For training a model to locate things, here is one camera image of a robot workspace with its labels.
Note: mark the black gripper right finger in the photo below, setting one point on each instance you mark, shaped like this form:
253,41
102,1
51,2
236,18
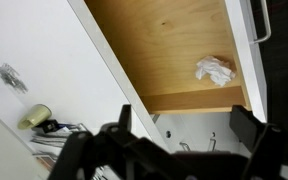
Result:
270,146

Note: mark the white drawer with wooden interior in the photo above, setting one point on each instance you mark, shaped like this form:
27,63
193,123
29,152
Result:
170,50

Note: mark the white kitchen counter unit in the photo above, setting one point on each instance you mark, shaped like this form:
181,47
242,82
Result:
50,50

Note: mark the white paper magazine stack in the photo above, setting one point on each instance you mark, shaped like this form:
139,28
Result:
55,140

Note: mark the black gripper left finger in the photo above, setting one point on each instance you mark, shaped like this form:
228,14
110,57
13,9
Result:
94,156

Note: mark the crumpled white paper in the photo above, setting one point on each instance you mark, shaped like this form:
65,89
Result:
215,70

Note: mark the small dark cabinet lock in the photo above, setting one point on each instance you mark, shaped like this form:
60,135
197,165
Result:
168,134

